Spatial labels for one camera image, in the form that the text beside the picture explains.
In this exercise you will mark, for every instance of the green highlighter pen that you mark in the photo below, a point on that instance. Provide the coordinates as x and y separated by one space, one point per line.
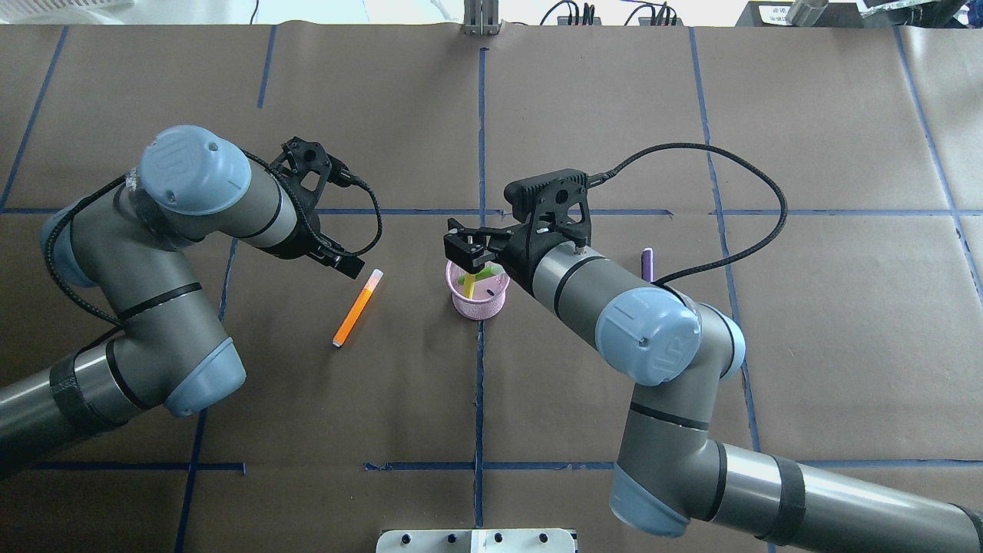
489 271

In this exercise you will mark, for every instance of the yellow highlighter pen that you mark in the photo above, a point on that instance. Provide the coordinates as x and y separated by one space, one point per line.
469 281

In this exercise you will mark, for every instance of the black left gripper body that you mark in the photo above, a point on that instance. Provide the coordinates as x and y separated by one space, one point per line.
296 244

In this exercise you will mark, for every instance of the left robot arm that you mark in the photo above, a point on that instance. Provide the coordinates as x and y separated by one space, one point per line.
119 254

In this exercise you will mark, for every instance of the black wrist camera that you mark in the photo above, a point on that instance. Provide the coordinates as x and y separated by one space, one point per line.
299 158
551 208

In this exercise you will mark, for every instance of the orange highlighter pen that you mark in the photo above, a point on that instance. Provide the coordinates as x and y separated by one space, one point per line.
355 312

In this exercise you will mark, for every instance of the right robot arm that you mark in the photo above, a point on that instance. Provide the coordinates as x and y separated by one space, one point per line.
677 351

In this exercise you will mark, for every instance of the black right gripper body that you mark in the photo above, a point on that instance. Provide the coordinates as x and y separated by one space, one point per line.
516 248

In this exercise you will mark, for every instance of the aluminium frame post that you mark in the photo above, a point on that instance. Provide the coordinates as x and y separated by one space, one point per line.
481 18

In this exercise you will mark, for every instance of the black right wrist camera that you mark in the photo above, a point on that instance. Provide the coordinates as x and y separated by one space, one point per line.
551 208

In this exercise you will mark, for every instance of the pink mesh pen holder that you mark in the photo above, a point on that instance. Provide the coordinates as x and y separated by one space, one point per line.
489 298

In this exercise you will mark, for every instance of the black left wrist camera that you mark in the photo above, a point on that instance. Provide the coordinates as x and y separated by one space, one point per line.
299 158

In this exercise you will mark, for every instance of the purple marker pen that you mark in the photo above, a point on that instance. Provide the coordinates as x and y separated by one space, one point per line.
647 264

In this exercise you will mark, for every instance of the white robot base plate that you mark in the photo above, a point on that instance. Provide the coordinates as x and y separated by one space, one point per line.
479 540

